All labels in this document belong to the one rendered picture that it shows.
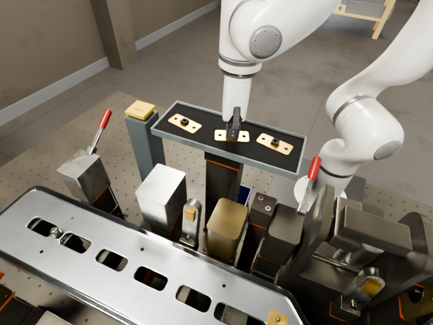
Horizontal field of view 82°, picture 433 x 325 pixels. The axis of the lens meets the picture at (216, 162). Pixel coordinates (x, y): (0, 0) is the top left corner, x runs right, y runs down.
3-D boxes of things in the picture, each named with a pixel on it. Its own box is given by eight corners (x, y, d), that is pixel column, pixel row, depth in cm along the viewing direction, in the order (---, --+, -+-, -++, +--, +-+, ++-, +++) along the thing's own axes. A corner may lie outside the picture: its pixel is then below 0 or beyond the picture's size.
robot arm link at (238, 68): (219, 40, 50) (218, 55, 52) (218, 60, 44) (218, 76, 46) (261, 42, 50) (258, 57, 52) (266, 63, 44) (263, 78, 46)
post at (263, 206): (233, 273, 85) (250, 207, 56) (238, 259, 88) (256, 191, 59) (247, 278, 84) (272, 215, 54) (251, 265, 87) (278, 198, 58)
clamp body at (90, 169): (96, 235, 92) (55, 170, 65) (117, 209, 100) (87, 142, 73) (113, 243, 90) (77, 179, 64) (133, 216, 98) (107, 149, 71)
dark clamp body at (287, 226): (243, 289, 82) (266, 233, 54) (254, 256, 89) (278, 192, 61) (265, 298, 80) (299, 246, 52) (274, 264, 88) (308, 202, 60)
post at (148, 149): (147, 206, 101) (121, 117, 69) (156, 192, 106) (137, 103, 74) (163, 213, 99) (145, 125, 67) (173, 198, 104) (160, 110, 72)
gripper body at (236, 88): (221, 50, 52) (218, 97, 60) (220, 74, 45) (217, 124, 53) (257, 52, 52) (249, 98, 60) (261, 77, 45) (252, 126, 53)
